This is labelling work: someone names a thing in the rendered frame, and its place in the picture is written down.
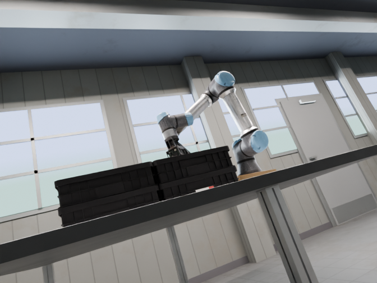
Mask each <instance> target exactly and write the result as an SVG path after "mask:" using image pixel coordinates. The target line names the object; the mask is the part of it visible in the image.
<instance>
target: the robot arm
mask: <svg viewBox="0 0 377 283"><path fill-rule="evenodd" d="M234 83H235V78H234V77H233V75H232V74H230V73H229V72H226V71H221V72H219V73H218V74H217V75H215V77H214V79H213V80H212V81H211V83H210V84H209V85H208V87H207V88H206V90H205V92H203V94H202V95H201V96H200V99H199V100H198V101H197V102H195V103H194V104H193V105H192V106H191V107H190V108H189V109H188V110H187V111H186V112H185V113H181V114H177V115H170V114H169V113H168V112H161V113H160V114H158V115H157V123H158V125H159V128H160V130H161V132H162V135H163V138H164V141H165V143H166V146H167V148H168V151H166V154H167V157H168V155H169V157H173V156H179V155H182V154H188V153H190V152H189V151H188V150H187V149H186V148H185V147H184V146H183V145H182V144H180V143H179V142H178V141H179V137H178V136H179V135H180V133H181V132H183V131H184V129H185V128H187V127H188V126H191V125H192V124H193V123H194V119H196V118H197V117H198V116H199V115H200V114H201V113H202V112H203V111H204V110H205V109H206V108H207V107H210V106H211V105H212V104H214V103H215V102H216V101H217V100H219V99H222V100H223V101H224V103H225V105H226V107H227V108H228V110H229V112H230V114H231V116H232V118H233V119H234V121H235V123H236V125H237V127H238V129H239V131H240V132H241V136H240V139H238V140H236V141H234V142H233V144H232V150H233V152H234V155H235V159H236V162H237V166H238V175H237V176H240V175H246V174H251V173H255V172H261V171H262V170H261V168H260V167H259V165H258V164H257V163H256V161H255V157H254V155H256V154H258V153H260V152H262V151H263V150H264V149H266V148H267V146H268V143H269V140H268V136H267V135H266V133H265V132H263V131H261V130H259V129H258V128H257V127H254V126H253V124H252V122H251V120H250V118H249V117H248V115H247V113H246V111H245V109H244V108H243V106H242V104H241V102H240V100H239V99H238V97H237V95H236V93H235V91H236V88H235V86H234Z"/></svg>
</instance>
